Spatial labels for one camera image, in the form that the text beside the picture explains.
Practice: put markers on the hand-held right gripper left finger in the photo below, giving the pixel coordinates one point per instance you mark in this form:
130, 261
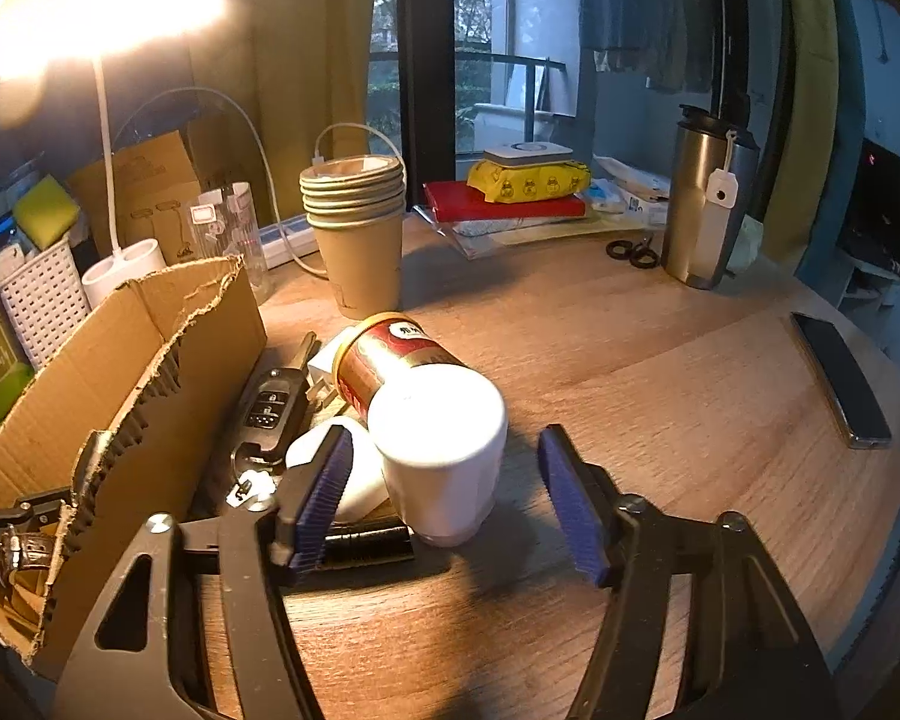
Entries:
322, 499

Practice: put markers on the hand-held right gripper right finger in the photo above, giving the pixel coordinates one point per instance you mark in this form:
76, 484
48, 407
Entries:
570, 510

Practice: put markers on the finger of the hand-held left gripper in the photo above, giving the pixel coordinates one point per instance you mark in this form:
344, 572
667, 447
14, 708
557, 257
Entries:
15, 555
15, 516

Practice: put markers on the white plastic bottle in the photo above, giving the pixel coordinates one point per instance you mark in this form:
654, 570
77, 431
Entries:
442, 450

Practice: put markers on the red and gold can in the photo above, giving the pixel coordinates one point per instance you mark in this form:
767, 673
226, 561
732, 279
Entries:
397, 360

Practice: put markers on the torn cardboard box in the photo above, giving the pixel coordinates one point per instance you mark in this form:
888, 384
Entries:
157, 330

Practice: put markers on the white earbuds case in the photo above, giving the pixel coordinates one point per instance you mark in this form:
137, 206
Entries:
364, 484

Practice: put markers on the black cylindrical tool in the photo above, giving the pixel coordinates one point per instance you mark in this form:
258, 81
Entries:
375, 547

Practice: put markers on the metal keyring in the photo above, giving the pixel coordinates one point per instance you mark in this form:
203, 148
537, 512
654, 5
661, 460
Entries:
244, 484

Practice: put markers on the black car key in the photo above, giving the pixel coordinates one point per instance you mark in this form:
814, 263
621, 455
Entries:
270, 412

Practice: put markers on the white charger adapter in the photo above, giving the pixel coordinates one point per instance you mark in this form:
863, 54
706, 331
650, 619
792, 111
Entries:
322, 371

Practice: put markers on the white woven basket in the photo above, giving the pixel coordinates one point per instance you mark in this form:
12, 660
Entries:
41, 300

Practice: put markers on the stack of brown paper cups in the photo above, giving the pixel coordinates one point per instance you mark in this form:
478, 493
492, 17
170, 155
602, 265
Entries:
364, 262

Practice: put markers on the black scissors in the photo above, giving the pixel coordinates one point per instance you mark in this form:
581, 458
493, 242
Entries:
643, 259

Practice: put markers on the white power strip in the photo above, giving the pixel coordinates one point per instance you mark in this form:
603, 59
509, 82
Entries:
292, 236

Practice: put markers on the white desk lamp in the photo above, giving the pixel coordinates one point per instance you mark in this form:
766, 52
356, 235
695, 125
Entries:
124, 270

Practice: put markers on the clear plastic cup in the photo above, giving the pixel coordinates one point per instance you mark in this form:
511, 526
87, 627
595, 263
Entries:
225, 240

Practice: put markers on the clear plastic bag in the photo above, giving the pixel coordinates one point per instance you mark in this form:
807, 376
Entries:
495, 231

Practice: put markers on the black smartphone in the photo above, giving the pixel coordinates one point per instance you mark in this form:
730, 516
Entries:
840, 379

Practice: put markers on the yellow-green sponge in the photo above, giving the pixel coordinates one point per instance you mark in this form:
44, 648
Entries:
45, 214

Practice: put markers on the white packets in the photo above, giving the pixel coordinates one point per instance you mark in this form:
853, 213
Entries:
630, 199

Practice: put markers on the steel tumbler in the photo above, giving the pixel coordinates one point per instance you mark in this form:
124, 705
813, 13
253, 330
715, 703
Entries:
694, 217

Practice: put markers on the red flat package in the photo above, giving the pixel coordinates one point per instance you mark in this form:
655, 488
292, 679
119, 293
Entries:
457, 202

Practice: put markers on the yellow wet wipes pack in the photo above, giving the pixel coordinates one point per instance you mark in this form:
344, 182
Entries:
529, 181

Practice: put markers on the flat brown cardboard box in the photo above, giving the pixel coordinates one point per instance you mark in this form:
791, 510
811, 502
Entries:
150, 195

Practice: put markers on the white paper tag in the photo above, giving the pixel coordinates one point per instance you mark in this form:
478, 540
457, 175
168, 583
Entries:
720, 187

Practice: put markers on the white flat device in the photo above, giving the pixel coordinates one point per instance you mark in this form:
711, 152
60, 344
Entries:
529, 152

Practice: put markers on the black monitor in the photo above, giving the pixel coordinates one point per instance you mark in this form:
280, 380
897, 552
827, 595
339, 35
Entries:
885, 210

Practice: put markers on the yellow curtain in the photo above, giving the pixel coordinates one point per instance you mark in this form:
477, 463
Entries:
307, 52

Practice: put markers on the balcony railing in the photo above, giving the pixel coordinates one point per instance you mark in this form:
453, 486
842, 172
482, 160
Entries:
529, 64

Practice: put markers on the hanging clothes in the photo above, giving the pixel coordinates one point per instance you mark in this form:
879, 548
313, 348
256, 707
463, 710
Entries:
645, 15

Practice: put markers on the green curtain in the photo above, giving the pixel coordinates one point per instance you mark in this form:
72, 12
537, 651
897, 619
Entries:
806, 52

